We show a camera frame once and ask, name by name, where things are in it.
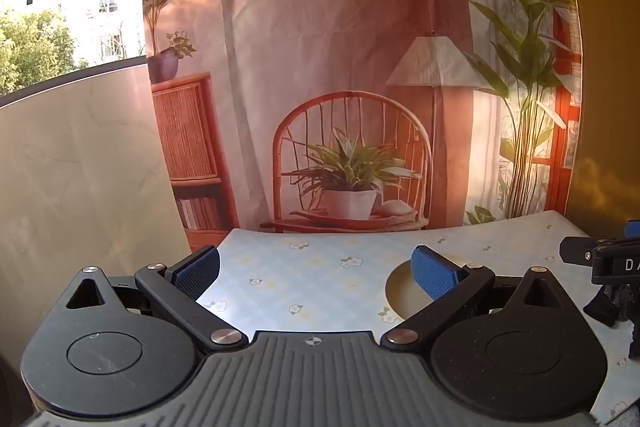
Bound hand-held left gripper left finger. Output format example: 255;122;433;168
64;246;249;354

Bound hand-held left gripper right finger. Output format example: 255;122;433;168
380;245;568;352

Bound beige plate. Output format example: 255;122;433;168
384;257;501;324

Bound person's right hand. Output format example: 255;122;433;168
584;282;640;360

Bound yellow board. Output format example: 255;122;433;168
561;0;640;239

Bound printed room backdrop cloth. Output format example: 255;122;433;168
141;0;586;238

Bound green tree outside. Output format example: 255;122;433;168
0;9;90;96

